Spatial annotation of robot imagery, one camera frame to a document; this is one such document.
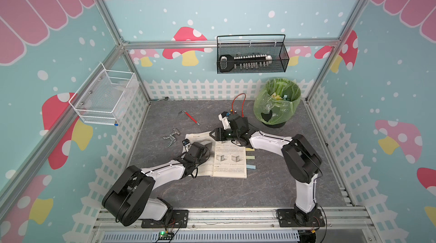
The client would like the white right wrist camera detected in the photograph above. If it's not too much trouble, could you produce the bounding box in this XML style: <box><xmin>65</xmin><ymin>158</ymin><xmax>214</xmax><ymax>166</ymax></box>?
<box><xmin>219</xmin><ymin>112</ymin><xmax>231</xmax><ymax>129</ymax></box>

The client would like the green circuit board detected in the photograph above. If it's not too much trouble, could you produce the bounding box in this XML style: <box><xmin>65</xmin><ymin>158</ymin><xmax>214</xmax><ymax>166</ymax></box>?
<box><xmin>157</xmin><ymin>231</ymin><xmax>175</xmax><ymax>241</ymax></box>

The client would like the white wire wall basket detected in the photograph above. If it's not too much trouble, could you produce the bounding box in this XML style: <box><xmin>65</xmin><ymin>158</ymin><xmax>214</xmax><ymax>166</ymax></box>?
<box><xmin>69</xmin><ymin>63</ymin><xmax>139</xmax><ymax>126</ymax></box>

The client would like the black flat box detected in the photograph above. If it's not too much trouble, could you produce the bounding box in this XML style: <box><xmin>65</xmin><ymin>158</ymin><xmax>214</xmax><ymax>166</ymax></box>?
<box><xmin>237</xmin><ymin>117</ymin><xmax>249</xmax><ymax>130</ymax></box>

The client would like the green bagged trash bin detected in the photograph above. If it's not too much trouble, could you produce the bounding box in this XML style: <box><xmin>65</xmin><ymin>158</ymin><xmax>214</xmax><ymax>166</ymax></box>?
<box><xmin>253</xmin><ymin>78</ymin><xmax>302</xmax><ymax>128</ymax></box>

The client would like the sketch drawing book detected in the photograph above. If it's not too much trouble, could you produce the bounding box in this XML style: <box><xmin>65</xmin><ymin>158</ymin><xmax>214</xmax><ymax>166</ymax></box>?
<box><xmin>185</xmin><ymin>132</ymin><xmax>247</xmax><ymax>179</ymax></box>

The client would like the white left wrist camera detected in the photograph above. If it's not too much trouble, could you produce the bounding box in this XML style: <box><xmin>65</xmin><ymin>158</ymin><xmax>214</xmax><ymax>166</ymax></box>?
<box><xmin>182</xmin><ymin>139</ymin><xmax>191</xmax><ymax>150</ymax></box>

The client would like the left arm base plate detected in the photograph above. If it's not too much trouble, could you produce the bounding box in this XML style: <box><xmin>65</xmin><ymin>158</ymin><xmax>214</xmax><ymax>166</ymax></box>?
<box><xmin>141</xmin><ymin>210</ymin><xmax>189</xmax><ymax>229</ymax></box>

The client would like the grey slotted cable duct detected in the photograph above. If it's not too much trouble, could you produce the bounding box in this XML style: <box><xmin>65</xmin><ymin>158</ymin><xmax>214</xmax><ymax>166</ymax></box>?
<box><xmin>101</xmin><ymin>230</ymin><xmax>300</xmax><ymax>243</ymax></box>

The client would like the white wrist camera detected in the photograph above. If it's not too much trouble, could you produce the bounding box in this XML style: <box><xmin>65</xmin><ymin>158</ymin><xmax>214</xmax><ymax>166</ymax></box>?
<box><xmin>182</xmin><ymin>139</ymin><xmax>191</xmax><ymax>150</ymax></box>
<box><xmin>219</xmin><ymin>112</ymin><xmax>231</xmax><ymax>129</ymax></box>

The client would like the black wire wall basket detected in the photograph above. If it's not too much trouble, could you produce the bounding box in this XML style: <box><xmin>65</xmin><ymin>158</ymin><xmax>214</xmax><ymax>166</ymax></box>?
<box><xmin>216</xmin><ymin>34</ymin><xmax>290</xmax><ymax>74</ymax></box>

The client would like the small metal clamp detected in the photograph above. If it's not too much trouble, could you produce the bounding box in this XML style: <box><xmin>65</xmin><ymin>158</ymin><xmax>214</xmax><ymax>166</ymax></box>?
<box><xmin>163</xmin><ymin>128</ymin><xmax>181</xmax><ymax>148</ymax></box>

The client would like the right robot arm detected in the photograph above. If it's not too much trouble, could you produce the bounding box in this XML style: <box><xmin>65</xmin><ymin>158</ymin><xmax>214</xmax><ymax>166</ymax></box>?
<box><xmin>210</xmin><ymin>112</ymin><xmax>322</xmax><ymax>216</ymax></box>

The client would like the red cable loop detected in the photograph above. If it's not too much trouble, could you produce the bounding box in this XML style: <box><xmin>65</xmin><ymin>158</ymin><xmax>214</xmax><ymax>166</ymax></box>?
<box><xmin>231</xmin><ymin>92</ymin><xmax>247</xmax><ymax>118</ymax></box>

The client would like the red handled tool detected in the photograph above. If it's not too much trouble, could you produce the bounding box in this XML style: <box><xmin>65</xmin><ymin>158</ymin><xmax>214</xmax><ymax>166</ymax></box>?
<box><xmin>178</xmin><ymin>110</ymin><xmax>200</xmax><ymax>127</ymax></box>

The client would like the black socket bit holder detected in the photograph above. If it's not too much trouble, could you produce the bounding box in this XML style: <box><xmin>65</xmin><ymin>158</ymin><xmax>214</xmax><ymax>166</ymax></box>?
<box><xmin>217</xmin><ymin>54</ymin><xmax>273</xmax><ymax>73</ymax></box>

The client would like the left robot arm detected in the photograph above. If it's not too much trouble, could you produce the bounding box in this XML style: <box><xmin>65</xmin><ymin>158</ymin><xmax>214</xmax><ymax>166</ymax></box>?
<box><xmin>102</xmin><ymin>142</ymin><xmax>211</xmax><ymax>227</ymax></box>

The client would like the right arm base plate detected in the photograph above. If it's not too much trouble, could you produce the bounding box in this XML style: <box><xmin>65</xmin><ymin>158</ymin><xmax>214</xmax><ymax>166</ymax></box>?
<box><xmin>276</xmin><ymin>207</ymin><xmax>326</xmax><ymax>229</ymax></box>

